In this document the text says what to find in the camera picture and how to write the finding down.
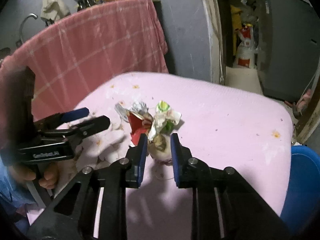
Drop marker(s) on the red wrapper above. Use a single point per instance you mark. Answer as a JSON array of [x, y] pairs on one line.
[[137, 127]]

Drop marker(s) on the wooden door frame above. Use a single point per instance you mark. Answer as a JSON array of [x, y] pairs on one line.
[[215, 30]]

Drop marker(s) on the silver foil wrapper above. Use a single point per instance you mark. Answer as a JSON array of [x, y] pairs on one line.
[[136, 107]]

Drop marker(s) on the grey washing machine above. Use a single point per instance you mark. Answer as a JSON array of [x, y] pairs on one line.
[[287, 42]]

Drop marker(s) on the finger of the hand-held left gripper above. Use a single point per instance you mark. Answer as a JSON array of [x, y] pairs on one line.
[[95, 126], [75, 113]]

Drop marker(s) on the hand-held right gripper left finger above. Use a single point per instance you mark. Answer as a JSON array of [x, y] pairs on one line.
[[143, 160]]

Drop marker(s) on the beige hanging cloth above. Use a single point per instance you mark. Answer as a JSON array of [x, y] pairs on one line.
[[53, 3]]

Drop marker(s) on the white red bottle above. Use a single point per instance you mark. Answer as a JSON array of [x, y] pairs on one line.
[[246, 52]]

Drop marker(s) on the person's left hand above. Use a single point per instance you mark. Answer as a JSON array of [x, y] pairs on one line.
[[50, 177]]

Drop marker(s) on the pink checked towel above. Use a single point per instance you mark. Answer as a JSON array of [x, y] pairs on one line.
[[100, 42]]

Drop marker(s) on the blue plastic basin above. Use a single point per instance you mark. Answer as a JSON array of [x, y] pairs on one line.
[[305, 180]]

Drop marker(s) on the yellow plastic bag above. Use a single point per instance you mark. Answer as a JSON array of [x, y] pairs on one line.
[[235, 27]]

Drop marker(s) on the pink slipper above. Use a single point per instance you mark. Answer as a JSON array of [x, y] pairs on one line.
[[301, 102]]

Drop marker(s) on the light pink cloth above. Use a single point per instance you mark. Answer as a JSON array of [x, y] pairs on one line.
[[225, 130]]

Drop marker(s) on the metal faucet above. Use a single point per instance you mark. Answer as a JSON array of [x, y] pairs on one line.
[[25, 22]]

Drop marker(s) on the patch of white paper scraps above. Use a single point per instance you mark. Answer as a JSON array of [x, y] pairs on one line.
[[110, 142]]

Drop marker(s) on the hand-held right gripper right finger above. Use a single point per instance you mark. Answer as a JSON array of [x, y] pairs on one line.
[[175, 160]]

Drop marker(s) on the white green wrapper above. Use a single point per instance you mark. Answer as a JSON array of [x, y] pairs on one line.
[[162, 116]]

